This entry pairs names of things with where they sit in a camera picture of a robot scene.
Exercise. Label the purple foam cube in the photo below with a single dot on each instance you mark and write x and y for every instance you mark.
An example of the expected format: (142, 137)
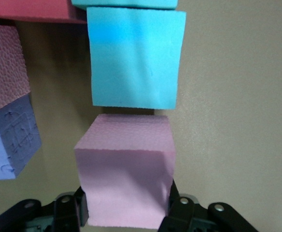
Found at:
(5, 145)

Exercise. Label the pink foam cube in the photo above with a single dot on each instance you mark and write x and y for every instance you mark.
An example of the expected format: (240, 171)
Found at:
(124, 174)
(3, 67)

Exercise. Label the red foam cube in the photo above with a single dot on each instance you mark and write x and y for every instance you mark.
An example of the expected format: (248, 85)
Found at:
(30, 9)

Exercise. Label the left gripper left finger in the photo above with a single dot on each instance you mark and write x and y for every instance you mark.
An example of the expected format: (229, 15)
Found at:
(63, 212)

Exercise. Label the blue foam cube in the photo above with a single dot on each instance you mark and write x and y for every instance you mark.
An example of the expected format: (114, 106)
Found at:
(124, 3)
(133, 60)

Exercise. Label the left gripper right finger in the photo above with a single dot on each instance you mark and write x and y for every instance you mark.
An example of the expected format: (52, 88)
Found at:
(182, 215)

